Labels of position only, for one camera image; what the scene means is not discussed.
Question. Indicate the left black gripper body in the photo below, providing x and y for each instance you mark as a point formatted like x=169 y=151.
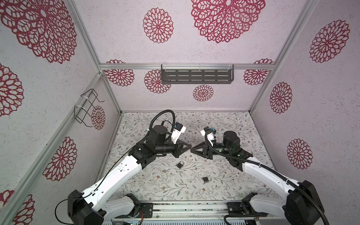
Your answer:
x=172 y=148

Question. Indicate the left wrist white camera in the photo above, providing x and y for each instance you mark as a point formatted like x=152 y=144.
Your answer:
x=178 y=130

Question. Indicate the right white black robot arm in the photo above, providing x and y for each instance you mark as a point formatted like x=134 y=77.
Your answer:
x=299 y=202

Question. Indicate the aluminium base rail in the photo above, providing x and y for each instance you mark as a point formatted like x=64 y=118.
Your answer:
x=191 y=210

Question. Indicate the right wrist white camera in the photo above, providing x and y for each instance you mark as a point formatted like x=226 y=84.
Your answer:
x=210 y=133

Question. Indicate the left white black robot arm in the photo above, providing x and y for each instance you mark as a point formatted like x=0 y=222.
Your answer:
x=152 y=146

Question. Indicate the wrist white camera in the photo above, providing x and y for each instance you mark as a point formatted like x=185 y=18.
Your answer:
x=178 y=130
x=210 y=133

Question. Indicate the grey slotted wall shelf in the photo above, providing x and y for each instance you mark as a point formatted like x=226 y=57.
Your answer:
x=197 y=76

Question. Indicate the black wire wall rack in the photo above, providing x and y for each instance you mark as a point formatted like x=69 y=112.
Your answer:
x=90 y=113

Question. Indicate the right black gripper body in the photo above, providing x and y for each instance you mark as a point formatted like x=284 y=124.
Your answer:
x=210 y=152

